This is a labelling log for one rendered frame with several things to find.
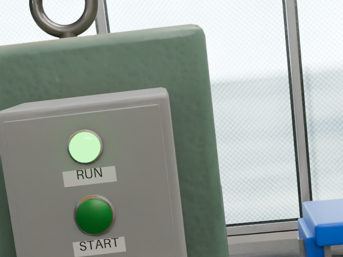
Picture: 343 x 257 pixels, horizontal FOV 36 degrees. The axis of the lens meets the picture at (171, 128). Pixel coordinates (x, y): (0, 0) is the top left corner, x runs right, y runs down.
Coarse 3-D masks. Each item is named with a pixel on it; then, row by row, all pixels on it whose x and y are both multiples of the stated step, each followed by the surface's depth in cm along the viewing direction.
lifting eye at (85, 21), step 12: (36, 0) 44; (84, 0) 45; (96, 0) 45; (36, 12) 45; (84, 12) 45; (96, 12) 45; (48, 24) 45; (60, 24) 45; (72, 24) 45; (84, 24) 45; (60, 36) 45; (72, 36) 45
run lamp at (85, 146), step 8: (72, 136) 29; (80, 136) 29; (88, 136) 29; (96, 136) 29; (72, 144) 29; (80, 144) 29; (88, 144) 29; (96, 144) 29; (72, 152) 29; (80, 152) 29; (88, 152) 29; (96, 152) 29; (80, 160) 29; (88, 160) 29; (96, 160) 29
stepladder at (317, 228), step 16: (304, 208) 109; (320, 208) 106; (336, 208) 105; (304, 224) 107; (320, 224) 97; (336, 224) 97; (304, 240) 103; (320, 240) 97; (336, 240) 97; (304, 256) 104; (320, 256) 100
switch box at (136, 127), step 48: (96, 96) 33; (144, 96) 29; (0, 144) 30; (48, 144) 29; (144, 144) 30; (48, 192) 30; (96, 192) 30; (144, 192) 30; (48, 240) 30; (144, 240) 30
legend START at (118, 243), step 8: (96, 240) 30; (104, 240) 30; (112, 240) 30; (120, 240) 30; (80, 248) 30; (88, 248) 30; (96, 248) 30; (104, 248) 30; (112, 248) 30; (120, 248) 30
